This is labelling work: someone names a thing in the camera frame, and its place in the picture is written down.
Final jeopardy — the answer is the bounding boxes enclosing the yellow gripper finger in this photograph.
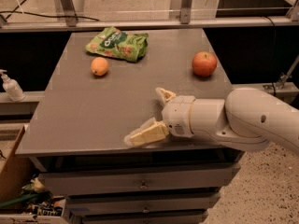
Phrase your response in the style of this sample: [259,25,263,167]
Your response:
[123,118,169,147]
[155,87,177,106]

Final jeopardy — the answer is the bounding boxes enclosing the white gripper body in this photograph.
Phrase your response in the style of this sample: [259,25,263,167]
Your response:
[162,96,195,138]

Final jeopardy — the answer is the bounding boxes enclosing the orange fruit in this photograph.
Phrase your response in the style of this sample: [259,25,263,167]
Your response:
[91,57,108,77]

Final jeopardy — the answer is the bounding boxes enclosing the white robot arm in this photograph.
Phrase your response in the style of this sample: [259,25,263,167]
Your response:
[124,88,299,153]

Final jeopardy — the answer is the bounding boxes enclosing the red apple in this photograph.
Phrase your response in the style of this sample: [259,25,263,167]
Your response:
[192,51,217,77]

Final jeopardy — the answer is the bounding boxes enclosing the green chip bag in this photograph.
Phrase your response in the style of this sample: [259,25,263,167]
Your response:
[85,27,149,63]

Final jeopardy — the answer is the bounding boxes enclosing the grey drawer cabinet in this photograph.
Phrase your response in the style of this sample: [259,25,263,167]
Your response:
[17,29,240,224]

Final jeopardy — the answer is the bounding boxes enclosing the white pump bottle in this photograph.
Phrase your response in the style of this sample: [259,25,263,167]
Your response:
[0,69,25,102]

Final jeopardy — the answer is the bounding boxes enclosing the cardboard box with clutter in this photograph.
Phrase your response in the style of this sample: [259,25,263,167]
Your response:
[0,126,70,224]

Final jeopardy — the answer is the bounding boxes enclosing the metal frame rail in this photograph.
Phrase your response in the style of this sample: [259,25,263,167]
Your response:
[0,16,299,33]

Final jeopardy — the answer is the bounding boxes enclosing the black cable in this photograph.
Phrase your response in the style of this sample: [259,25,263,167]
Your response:
[0,0,101,22]

